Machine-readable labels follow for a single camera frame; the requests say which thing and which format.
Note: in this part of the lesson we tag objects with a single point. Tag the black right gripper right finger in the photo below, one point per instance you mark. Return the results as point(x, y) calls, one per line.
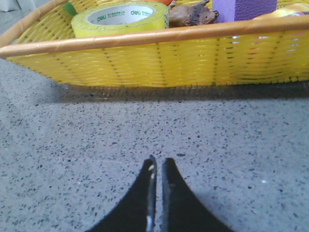
point(182, 210)

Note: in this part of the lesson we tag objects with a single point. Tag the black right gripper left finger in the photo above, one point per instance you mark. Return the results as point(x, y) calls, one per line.
point(135, 212)

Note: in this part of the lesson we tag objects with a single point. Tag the yellow woven basket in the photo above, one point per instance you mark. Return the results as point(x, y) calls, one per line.
point(263, 51)

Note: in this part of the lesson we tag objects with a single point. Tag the purple foam block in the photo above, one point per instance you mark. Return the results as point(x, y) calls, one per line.
point(239, 10)

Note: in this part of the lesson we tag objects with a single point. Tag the brown hedgehog toy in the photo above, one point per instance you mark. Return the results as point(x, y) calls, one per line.
point(191, 15)

